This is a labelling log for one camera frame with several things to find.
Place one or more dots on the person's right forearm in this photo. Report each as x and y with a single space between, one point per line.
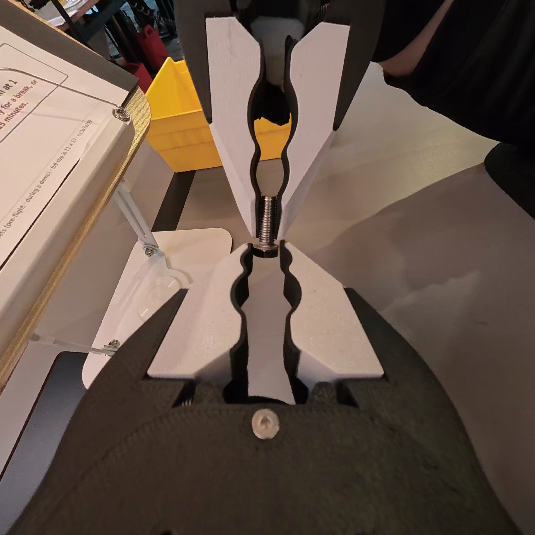
459 62

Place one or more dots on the yellow plastic bin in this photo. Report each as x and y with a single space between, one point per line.
175 108

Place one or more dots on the printed instruction sheet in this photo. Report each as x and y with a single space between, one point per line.
50 138

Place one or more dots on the metal stand strut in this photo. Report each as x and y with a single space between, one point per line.
133 217
75 346

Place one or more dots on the wooden sign board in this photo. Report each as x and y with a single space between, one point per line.
104 209

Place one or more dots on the steel hex bolt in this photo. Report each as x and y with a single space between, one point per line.
267 217

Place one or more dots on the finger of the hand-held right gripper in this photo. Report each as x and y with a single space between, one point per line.
319 96
230 104

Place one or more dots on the round metal standoff screw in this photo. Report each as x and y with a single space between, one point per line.
121 113

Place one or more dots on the red container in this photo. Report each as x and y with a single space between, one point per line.
150 46

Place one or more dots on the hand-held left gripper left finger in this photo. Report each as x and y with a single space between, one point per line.
196 330

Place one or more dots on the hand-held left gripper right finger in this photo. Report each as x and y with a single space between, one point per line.
334 334

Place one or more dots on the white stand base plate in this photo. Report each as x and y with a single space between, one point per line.
196 250

